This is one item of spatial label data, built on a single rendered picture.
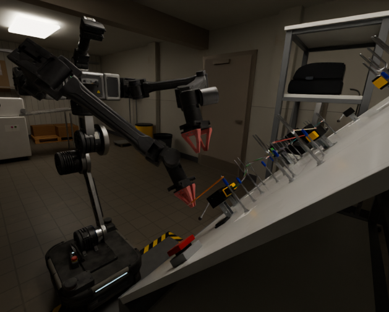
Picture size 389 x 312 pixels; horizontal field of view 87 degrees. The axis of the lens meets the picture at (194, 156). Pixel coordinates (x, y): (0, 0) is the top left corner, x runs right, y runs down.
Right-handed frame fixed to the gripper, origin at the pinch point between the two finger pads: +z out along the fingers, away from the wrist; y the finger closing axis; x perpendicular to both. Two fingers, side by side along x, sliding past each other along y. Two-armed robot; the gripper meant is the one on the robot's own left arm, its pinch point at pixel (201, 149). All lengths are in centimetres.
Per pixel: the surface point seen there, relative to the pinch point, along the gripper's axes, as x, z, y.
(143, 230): 150, 67, 84
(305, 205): -32.7, 9.8, -34.0
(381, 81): -51, -6, 26
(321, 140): -33.4, 6.7, 16.5
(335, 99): -42, -10, 88
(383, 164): -40, 6, -34
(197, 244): -7.9, 20.5, -24.1
